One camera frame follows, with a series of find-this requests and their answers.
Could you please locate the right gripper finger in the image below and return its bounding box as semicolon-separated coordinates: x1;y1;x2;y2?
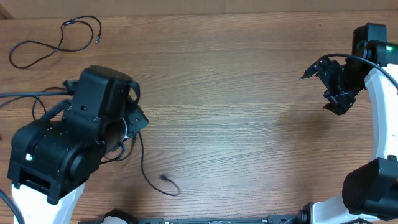
323;92;356;116
300;60;322;80

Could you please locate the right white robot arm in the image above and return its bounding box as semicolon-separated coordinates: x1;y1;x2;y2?
288;23;397;224

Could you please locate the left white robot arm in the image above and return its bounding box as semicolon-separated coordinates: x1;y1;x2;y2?
6;65;148;223

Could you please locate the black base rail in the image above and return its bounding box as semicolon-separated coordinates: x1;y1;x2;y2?
78;209;297;224

